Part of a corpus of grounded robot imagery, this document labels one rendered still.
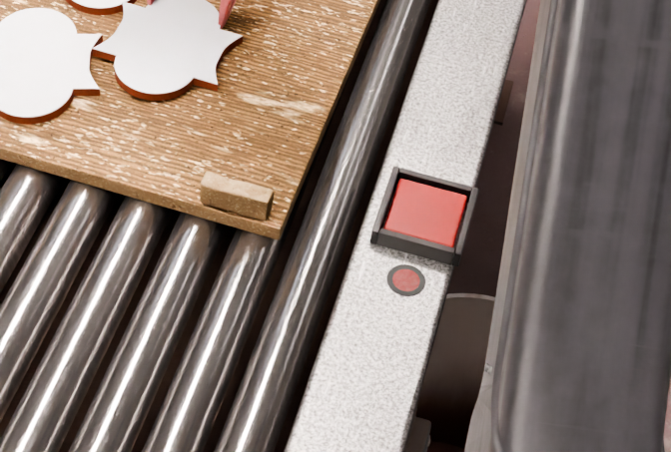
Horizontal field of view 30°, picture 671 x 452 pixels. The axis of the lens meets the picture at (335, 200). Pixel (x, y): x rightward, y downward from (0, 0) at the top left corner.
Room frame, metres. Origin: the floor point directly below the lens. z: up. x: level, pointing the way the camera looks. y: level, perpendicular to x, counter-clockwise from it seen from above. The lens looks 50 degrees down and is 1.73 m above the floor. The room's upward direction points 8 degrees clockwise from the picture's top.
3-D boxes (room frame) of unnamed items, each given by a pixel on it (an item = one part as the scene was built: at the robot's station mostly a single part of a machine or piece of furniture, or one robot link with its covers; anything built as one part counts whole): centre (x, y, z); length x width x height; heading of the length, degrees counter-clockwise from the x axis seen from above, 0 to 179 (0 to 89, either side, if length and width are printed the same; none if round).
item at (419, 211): (0.67, -0.08, 0.92); 0.06 x 0.06 x 0.01; 81
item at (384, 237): (0.67, -0.08, 0.92); 0.08 x 0.08 x 0.02; 81
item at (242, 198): (0.65, 0.08, 0.95); 0.06 x 0.02 x 0.03; 79
